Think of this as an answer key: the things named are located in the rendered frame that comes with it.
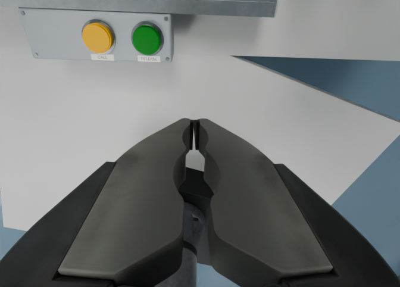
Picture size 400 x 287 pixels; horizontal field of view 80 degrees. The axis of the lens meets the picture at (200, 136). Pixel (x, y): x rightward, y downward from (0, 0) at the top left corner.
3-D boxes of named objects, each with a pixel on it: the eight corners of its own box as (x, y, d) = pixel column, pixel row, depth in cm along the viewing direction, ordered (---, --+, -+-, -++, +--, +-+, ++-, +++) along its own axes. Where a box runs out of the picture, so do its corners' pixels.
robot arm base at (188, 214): (199, 240, 65) (198, 278, 57) (143, 233, 64) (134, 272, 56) (210, 204, 57) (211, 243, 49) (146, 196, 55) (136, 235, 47)
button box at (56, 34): (174, 53, 43) (171, 64, 37) (52, 49, 41) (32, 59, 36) (173, 9, 39) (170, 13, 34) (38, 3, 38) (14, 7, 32)
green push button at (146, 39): (162, 52, 37) (161, 55, 36) (136, 51, 37) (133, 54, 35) (161, 24, 35) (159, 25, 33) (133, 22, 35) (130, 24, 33)
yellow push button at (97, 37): (116, 50, 37) (112, 53, 35) (90, 49, 37) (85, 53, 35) (112, 21, 35) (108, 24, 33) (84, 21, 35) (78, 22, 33)
